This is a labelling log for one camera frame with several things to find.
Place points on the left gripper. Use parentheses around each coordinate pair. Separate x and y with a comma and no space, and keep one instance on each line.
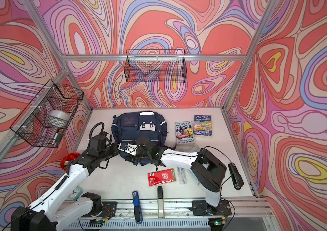
(116,150)

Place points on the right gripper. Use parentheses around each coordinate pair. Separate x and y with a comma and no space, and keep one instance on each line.
(137,143)

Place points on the navy blue backpack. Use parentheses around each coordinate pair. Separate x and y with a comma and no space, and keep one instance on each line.
(128,127)

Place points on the grey treehouse book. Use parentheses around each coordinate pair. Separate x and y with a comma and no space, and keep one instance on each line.
(184,133)

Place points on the blue treehouse book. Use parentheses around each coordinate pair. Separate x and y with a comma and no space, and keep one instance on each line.
(203,126)

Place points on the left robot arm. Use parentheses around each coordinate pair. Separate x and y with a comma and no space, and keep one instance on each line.
(43,214)

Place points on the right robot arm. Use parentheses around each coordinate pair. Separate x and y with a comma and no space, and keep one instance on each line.
(206,167)

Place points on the clear pen pack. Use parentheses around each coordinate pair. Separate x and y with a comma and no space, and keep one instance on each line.
(181,175)

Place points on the red packet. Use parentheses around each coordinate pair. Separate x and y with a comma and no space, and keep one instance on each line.
(161,177)

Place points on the red cup with markers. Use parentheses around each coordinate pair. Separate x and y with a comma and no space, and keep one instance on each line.
(68,159)

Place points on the black beige stapler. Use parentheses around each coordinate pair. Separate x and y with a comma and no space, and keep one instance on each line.
(160,202)

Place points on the grey calculator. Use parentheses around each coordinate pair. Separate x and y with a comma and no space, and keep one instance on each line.
(192,149)

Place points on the white tape roll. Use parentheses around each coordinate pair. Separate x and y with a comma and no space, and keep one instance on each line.
(58,119)

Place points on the blue stapler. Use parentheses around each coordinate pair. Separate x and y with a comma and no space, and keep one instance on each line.
(137,208)

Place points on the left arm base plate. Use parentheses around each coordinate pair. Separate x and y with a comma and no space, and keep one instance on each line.
(107,209)

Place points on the left wire basket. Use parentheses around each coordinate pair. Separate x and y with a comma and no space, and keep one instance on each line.
(53,96)

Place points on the wire basket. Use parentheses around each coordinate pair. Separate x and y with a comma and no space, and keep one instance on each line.
(53,96)
(155,65)

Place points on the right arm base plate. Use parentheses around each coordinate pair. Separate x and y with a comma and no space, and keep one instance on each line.
(202,208)

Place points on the back wire basket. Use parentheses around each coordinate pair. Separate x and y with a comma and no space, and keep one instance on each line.
(155,65)

